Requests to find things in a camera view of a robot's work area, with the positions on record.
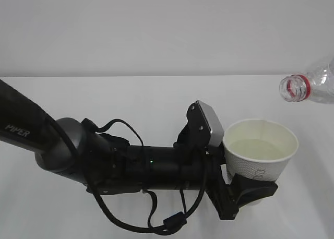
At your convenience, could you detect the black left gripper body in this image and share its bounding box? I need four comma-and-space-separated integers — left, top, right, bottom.
173, 126, 238, 220

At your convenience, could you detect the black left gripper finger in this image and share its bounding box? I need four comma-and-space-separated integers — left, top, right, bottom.
228, 174, 277, 209

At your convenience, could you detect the white paper cup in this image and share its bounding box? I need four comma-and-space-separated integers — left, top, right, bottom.
222, 119, 299, 182

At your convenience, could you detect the clear plastic water bottle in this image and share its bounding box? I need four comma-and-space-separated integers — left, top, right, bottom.
279, 55, 333, 104

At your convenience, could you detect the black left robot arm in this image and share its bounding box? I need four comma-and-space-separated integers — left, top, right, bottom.
1, 82, 278, 220

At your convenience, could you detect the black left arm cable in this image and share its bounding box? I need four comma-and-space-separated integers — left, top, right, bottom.
41, 116, 209, 234

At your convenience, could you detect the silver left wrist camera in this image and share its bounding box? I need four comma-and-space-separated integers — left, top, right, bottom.
186, 100, 224, 148

